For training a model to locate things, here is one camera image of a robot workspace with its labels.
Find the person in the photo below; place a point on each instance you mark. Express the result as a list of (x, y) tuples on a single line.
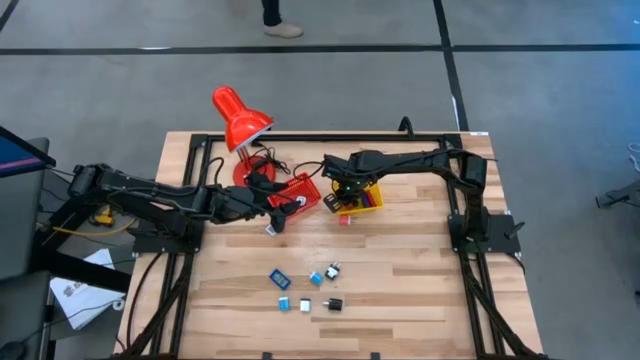
[(275, 17)]

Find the black labelled USB charger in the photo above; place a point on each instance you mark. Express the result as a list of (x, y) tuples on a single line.
[(334, 304)]

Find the red oblong office item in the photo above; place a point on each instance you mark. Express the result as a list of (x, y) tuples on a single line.
[(373, 197)]

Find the grey chair base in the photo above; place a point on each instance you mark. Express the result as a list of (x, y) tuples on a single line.
[(620, 197)]

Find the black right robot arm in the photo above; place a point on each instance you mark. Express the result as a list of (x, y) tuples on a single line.
[(415, 160)]

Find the white table label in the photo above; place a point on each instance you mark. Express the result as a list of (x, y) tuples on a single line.
[(479, 133)]

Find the dark grey office furniture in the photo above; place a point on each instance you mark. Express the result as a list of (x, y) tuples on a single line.
[(20, 225)]

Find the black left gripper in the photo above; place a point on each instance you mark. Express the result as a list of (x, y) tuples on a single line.
[(237, 205)]

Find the black white USB charger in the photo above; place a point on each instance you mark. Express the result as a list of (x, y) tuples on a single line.
[(332, 271)]

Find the black stand leg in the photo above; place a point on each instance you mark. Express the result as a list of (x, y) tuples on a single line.
[(80, 272)]

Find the blue digital meter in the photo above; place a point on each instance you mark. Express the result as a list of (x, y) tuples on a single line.
[(280, 279)]

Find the dark computer monitor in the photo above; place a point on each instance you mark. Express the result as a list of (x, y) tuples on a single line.
[(20, 155)]

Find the white paper sheet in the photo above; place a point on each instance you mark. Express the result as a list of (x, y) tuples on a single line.
[(85, 295)]

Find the yellow plastic basket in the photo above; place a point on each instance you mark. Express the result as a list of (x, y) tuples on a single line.
[(378, 200)]

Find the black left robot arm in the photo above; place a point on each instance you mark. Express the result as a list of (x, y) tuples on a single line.
[(150, 192)]

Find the teal white USB charger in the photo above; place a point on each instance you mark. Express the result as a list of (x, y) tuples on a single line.
[(315, 278), (284, 303)]

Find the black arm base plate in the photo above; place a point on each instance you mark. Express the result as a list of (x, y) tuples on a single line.
[(495, 242), (150, 245)]

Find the black frame bracket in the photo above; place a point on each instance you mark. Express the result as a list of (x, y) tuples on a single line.
[(375, 356), (266, 356)]

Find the small red white charger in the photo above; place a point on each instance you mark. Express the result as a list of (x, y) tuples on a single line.
[(345, 220)]

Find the red plastic basket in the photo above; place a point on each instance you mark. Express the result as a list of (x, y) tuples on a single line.
[(300, 186)]

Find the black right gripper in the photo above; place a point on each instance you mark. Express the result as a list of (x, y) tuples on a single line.
[(347, 172)]

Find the red desk lamp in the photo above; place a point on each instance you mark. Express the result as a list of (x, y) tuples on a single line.
[(240, 120)]

